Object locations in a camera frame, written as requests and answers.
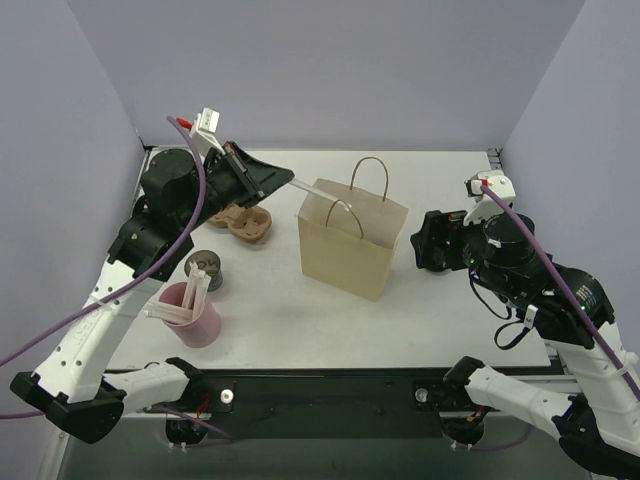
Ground brown cardboard cup carrier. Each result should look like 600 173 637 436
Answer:
208 204 272 244

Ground white straw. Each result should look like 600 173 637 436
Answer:
289 178 352 210

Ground beige paper bag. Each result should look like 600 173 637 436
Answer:
297 163 409 301

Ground dark plastic cup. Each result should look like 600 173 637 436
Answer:
184 250 223 292

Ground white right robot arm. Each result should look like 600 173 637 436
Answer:
410 210 639 479

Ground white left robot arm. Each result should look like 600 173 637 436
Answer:
10 142 295 444

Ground white straws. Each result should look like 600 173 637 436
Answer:
143 266 210 324

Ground pink straw holder cup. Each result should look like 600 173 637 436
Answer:
158 282 222 348

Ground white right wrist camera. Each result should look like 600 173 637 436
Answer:
463 169 516 226

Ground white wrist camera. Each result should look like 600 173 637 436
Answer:
189 107 223 156
463 169 516 226

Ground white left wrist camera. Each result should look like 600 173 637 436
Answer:
189 107 223 156

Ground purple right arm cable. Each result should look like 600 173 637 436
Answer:
482 185 640 451

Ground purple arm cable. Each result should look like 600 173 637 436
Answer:
482 185 640 451
0 115 236 446

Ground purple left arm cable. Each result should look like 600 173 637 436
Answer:
0 115 236 446

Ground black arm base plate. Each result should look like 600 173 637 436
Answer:
170 368 478 440

